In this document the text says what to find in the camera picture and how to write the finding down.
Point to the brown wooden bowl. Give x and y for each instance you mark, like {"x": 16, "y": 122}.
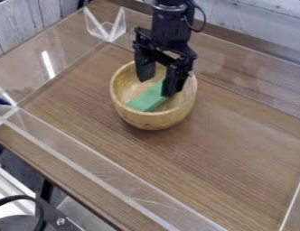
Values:
{"x": 127, "y": 87}

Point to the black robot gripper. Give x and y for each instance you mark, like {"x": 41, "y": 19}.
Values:
{"x": 164, "y": 44}

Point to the blue object at edge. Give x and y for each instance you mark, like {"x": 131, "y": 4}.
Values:
{"x": 4, "y": 102}

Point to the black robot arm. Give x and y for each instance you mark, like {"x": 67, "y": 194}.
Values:
{"x": 172, "y": 1}

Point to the black metal table leg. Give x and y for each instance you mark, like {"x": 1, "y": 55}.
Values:
{"x": 48, "y": 190}

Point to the clear acrylic tray wall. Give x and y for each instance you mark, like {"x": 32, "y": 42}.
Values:
{"x": 222, "y": 172}

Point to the grey metal bracket with screw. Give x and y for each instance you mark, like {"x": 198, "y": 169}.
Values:
{"x": 56, "y": 220}

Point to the green rectangular block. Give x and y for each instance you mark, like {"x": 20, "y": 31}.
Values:
{"x": 149, "y": 100}

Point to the clear acrylic corner bracket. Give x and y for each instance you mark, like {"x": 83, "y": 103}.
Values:
{"x": 105, "y": 31}

